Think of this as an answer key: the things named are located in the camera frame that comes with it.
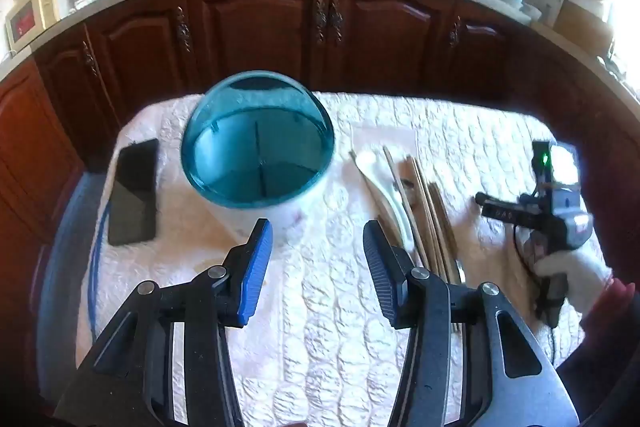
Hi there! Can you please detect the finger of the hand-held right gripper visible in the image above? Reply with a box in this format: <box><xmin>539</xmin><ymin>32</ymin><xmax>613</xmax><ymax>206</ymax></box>
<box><xmin>474</xmin><ymin>191</ymin><xmax>538</xmax><ymax>228</ymax></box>

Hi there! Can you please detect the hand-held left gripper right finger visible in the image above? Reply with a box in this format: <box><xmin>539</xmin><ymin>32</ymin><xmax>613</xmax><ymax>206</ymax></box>
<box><xmin>362</xmin><ymin>219</ymin><xmax>581</xmax><ymax>427</ymax></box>

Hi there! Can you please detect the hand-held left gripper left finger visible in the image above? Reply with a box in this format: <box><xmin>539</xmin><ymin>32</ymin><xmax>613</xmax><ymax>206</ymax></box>
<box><xmin>54</xmin><ymin>218</ymin><xmax>275</xmax><ymax>427</ymax></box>

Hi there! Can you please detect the dark brown wooden chopstick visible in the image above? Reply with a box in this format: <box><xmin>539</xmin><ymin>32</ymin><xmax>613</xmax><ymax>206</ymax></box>
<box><xmin>377</xmin><ymin>214</ymin><xmax>405</xmax><ymax>253</ymax></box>

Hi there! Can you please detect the white floral utensil holder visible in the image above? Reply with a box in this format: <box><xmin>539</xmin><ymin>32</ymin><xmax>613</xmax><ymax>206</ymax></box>
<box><xmin>181</xmin><ymin>72</ymin><xmax>335</xmax><ymax>245</ymax></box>

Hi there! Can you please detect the person's right forearm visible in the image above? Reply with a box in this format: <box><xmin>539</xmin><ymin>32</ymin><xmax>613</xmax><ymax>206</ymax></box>
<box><xmin>555</xmin><ymin>279</ymin><xmax>640</xmax><ymax>413</ymax></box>

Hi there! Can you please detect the person's right hand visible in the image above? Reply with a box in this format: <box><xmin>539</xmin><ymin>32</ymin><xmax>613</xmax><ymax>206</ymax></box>
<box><xmin>530</xmin><ymin>248</ymin><xmax>613</xmax><ymax>315</ymax></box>

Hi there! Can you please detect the black smartphone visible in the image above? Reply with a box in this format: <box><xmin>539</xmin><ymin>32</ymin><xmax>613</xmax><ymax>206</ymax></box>
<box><xmin>107</xmin><ymin>138</ymin><xmax>160</xmax><ymax>247</ymax></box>

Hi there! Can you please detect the wooden cutting board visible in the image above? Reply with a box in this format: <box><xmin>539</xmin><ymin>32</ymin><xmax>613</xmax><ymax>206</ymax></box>
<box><xmin>552</xmin><ymin>0</ymin><xmax>615</xmax><ymax>58</ymax></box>

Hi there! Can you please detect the cream microwave oven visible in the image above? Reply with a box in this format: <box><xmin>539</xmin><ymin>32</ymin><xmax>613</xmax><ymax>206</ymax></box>
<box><xmin>5</xmin><ymin>0</ymin><xmax>56</xmax><ymax>50</ymax></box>

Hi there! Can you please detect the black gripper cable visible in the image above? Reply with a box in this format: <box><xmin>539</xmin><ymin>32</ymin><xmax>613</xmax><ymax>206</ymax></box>
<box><xmin>512</xmin><ymin>222</ymin><xmax>561</xmax><ymax>365</ymax></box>

